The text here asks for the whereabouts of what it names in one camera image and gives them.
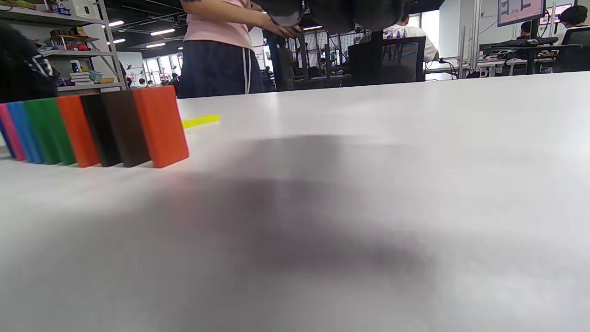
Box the black mesh office chair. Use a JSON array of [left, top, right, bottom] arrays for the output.
[[348, 30, 427, 86]]

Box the white support column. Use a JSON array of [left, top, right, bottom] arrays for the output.
[[470, 0, 483, 71]]

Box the person's right hand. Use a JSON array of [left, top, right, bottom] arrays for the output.
[[251, 0, 411, 34]]

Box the orange domino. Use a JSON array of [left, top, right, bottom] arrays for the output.
[[133, 85, 189, 168]]

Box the red domino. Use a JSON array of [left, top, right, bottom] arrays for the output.
[[57, 95, 101, 168]]

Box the white storage box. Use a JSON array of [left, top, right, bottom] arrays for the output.
[[71, 0, 100, 19]]

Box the yellow domino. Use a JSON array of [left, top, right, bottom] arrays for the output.
[[181, 114, 221, 130]]

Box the person's left hand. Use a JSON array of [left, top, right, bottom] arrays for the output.
[[0, 21, 61, 103]]

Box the pink domino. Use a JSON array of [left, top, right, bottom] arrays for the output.
[[0, 104, 27, 161]]

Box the light blue domino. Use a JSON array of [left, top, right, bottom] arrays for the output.
[[7, 102, 35, 163], [14, 101, 45, 164]]

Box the green domino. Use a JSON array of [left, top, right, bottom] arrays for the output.
[[41, 98, 77, 166], [24, 99, 61, 165]]

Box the grey metal shelving rack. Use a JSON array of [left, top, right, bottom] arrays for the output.
[[0, 0, 129, 95]]

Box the black office desk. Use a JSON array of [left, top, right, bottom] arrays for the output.
[[479, 41, 584, 75]]

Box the computer monitor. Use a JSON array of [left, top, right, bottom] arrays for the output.
[[497, 0, 547, 27], [539, 4, 572, 26]]

